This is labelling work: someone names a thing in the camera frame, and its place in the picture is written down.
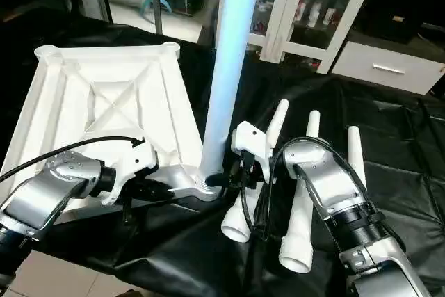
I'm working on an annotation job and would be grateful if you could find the white plastic table top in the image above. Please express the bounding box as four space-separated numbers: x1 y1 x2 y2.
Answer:
0 41 225 226

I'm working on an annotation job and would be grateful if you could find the white plastic table leg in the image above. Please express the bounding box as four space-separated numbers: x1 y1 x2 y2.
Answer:
195 0 264 198
278 110 321 275
220 99 291 244
346 125 370 195

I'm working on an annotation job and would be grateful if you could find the black table mat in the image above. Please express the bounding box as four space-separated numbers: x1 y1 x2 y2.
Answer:
0 15 445 297

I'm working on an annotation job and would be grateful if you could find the white glass door cabinet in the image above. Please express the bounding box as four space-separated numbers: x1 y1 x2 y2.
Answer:
215 0 377 74

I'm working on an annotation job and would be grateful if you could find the white drawer unit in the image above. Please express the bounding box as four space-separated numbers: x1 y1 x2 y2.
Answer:
332 40 445 95

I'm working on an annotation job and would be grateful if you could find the blue plastic stool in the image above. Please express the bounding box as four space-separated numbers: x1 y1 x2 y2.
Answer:
138 0 176 17

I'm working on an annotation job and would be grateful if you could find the black box device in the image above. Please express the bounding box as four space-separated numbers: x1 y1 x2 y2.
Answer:
374 0 426 45

